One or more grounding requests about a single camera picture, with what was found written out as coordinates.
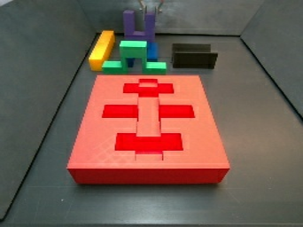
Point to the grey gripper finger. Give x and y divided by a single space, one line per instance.
158 8
144 6

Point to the purple U-shaped block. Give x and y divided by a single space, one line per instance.
132 33

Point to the red board with cutouts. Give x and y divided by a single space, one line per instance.
149 133

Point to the blue block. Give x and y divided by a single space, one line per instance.
153 54

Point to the green arch-shaped block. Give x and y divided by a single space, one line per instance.
134 50

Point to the yellow long block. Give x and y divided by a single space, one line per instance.
102 50

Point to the black block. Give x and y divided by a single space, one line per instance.
193 55

